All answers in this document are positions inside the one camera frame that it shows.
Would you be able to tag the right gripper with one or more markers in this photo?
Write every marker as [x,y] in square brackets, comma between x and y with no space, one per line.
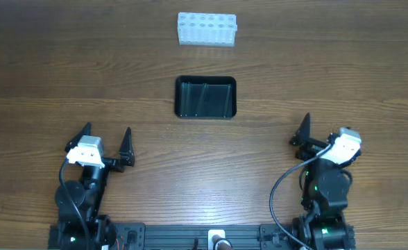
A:
[309,148]

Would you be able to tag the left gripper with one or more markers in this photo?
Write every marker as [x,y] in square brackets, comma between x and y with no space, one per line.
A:
[114,164]

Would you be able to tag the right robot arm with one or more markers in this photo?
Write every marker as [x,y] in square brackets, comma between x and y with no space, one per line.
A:
[329,194]

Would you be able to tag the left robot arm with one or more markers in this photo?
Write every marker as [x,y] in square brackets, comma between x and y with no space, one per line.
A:
[86,194]

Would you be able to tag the clear test tube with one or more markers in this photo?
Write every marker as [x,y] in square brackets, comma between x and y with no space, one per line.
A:
[227,100]
[182,99]
[188,99]
[201,100]

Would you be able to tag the black tray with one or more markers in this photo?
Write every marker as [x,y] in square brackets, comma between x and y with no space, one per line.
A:
[205,109]

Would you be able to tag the white test tube rack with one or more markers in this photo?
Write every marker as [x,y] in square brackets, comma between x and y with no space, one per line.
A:
[206,29]

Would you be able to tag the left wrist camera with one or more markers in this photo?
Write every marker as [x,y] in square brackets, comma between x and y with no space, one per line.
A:
[86,151]

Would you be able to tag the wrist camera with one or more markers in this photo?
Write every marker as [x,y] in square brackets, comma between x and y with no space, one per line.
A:
[342,147]
[86,151]

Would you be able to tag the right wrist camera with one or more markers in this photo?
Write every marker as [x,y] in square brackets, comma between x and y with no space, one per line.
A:
[342,147]

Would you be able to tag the mounting rail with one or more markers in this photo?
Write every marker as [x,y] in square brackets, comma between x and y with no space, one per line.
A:
[176,237]

